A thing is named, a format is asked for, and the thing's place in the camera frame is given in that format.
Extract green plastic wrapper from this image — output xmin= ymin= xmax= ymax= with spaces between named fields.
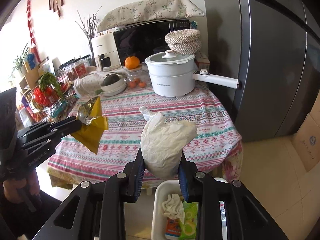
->
xmin=179 ymin=202 xmax=198 ymax=239

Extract yellow snack wrapper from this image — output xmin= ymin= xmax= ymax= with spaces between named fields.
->
xmin=71 ymin=96 xmax=108 ymax=154

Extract red blue snack package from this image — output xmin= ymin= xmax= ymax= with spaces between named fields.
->
xmin=164 ymin=218 xmax=181 ymax=240

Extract white tissue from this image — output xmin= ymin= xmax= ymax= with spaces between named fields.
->
xmin=139 ymin=106 xmax=197 ymax=180

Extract grey paper ball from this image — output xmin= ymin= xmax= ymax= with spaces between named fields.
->
xmin=161 ymin=194 xmax=185 ymax=224

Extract white trash bin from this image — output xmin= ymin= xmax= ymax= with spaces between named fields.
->
xmin=151 ymin=177 xmax=230 ymax=240

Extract person left hand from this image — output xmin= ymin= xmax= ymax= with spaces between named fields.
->
xmin=3 ymin=170 xmax=40 ymax=204

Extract green potted plant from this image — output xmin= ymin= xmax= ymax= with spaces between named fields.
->
xmin=39 ymin=72 xmax=63 ymax=97

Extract floral white cloth bundle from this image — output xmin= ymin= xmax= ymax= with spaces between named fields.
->
xmin=74 ymin=71 xmax=108 ymax=98

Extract patterned tablecloth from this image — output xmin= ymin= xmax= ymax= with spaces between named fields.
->
xmin=47 ymin=82 xmax=243 ymax=189

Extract red label jar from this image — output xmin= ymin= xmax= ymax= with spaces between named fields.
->
xmin=74 ymin=59 xmax=88 ymax=79

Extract stacked white bowls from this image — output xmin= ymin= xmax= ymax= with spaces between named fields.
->
xmin=100 ymin=74 xmax=127 ymax=96

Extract dark green squash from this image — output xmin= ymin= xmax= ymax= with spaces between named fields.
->
xmin=102 ymin=74 xmax=120 ymax=86

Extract white air fryer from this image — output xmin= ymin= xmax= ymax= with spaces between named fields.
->
xmin=91 ymin=33 xmax=121 ymax=71

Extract glass jar with oranges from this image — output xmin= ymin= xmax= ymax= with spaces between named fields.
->
xmin=125 ymin=66 xmax=151 ymax=89

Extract dried branches in vase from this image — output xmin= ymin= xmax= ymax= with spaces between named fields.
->
xmin=76 ymin=7 xmax=101 ymax=66

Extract orange on jar lid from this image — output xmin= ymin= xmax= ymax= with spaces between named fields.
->
xmin=124 ymin=56 xmax=140 ymax=70

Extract black microwave oven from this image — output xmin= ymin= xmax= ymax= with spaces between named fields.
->
xmin=113 ymin=19 xmax=190 ymax=64

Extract white electric cooking pot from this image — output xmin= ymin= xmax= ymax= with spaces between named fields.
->
xmin=145 ymin=50 xmax=239 ymax=97

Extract woven rattan basket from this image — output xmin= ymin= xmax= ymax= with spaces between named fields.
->
xmin=164 ymin=29 xmax=202 ymax=54

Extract floral cloth cover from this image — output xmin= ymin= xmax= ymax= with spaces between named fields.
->
xmin=97 ymin=0 xmax=204 ymax=33

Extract grey refrigerator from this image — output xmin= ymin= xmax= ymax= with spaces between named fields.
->
xmin=204 ymin=0 xmax=319 ymax=142

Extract black wire rack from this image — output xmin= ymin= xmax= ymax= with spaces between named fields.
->
xmin=19 ymin=54 xmax=92 ymax=123

